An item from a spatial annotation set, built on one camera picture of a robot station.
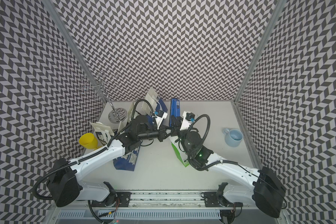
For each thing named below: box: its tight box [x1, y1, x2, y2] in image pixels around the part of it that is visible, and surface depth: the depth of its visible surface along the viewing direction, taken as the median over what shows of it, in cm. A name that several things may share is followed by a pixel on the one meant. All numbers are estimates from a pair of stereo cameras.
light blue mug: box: [222, 127, 244, 148], surface depth 91 cm
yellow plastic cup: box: [78, 132, 99, 150], surface depth 81 cm
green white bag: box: [168, 135, 190, 168], surface depth 74 cm
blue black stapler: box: [168, 98, 183, 128], surface depth 68 cm
